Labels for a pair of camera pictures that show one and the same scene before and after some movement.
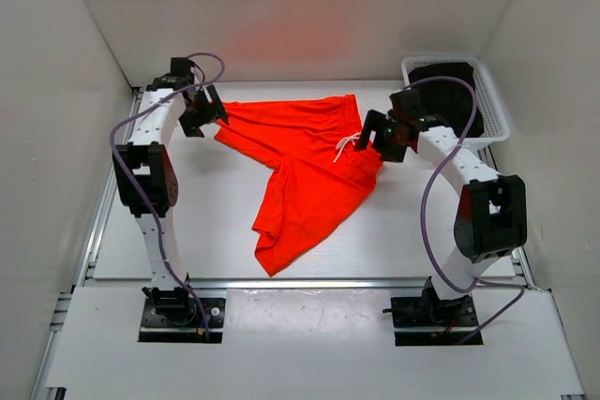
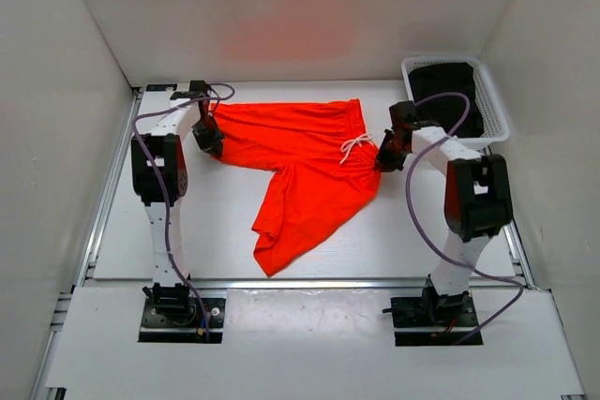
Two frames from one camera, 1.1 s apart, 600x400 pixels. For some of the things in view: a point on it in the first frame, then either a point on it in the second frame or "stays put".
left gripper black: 212,111 -> 215,140
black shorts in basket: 449,101 stays put
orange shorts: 322,187 stays put
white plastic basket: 495,123 stays put
